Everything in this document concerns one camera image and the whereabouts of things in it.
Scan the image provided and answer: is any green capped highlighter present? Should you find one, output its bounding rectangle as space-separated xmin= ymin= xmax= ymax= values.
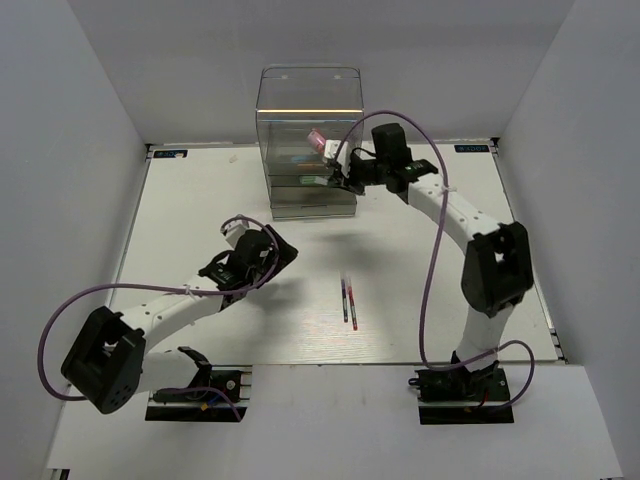
xmin=299 ymin=176 xmax=329 ymax=185

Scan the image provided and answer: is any pink capped clip jar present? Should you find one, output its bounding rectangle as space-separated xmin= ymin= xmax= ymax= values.
xmin=307 ymin=129 xmax=326 ymax=154

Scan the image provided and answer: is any purple pen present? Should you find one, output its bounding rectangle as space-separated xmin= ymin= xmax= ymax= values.
xmin=340 ymin=272 xmax=349 ymax=323

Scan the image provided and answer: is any clear plastic drawer organizer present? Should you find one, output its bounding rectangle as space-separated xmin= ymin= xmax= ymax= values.
xmin=255 ymin=64 xmax=364 ymax=220

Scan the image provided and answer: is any red pen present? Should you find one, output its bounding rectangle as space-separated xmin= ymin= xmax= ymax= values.
xmin=346 ymin=277 xmax=358 ymax=331

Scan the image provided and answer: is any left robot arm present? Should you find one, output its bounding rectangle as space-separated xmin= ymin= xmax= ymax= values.
xmin=61 ymin=221 xmax=298 ymax=414

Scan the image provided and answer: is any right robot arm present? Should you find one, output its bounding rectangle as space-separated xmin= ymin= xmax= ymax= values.
xmin=320 ymin=123 xmax=533 ymax=400

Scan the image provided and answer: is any right blue table label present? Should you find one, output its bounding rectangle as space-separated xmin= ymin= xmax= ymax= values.
xmin=454 ymin=144 xmax=490 ymax=153

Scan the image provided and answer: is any blue table label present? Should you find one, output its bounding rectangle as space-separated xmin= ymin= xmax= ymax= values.
xmin=454 ymin=144 xmax=490 ymax=153
xmin=153 ymin=149 xmax=188 ymax=159

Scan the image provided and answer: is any left blue table label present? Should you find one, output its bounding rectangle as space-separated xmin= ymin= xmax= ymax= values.
xmin=153 ymin=149 xmax=188 ymax=159

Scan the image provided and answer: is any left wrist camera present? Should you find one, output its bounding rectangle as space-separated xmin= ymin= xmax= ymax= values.
xmin=220 ymin=216 xmax=250 ymax=249

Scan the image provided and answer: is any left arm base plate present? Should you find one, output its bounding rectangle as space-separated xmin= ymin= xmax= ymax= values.
xmin=145 ymin=366 xmax=252 ymax=423

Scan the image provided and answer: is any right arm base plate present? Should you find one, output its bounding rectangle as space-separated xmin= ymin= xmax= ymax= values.
xmin=408 ymin=367 xmax=514 ymax=426

